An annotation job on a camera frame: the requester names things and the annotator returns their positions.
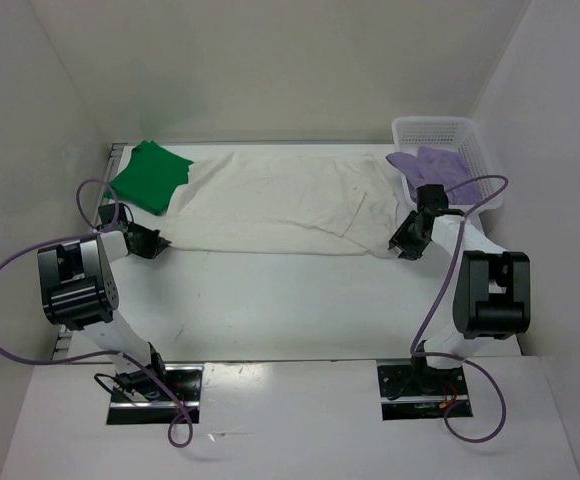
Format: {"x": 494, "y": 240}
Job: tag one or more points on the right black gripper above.
{"x": 400, "y": 238}

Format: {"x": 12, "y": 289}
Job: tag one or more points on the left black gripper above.
{"x": 155, "y": 244}

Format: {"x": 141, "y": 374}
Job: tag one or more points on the green t shirt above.
{"x": 151, "y": 177}

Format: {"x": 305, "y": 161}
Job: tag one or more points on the cream white t shirt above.
{"x": 264, "y": 203}

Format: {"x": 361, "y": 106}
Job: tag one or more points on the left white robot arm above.
{"x": 79, "y": 292}

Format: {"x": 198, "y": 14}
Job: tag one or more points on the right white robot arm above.
{"x": 491, "y": 300}

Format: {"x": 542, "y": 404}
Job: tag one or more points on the lavender t shirt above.
{"x": 430, "y": 166}

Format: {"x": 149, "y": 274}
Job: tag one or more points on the white plastic basket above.
{"x": 457, "y": 134}

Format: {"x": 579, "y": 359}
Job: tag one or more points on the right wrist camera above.
{"x": 432, "y": 198}

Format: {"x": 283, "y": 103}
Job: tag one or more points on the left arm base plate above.
{"x": 130, "y": 408}

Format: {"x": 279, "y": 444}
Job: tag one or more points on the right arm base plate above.
{"x": 414, "y": 392}

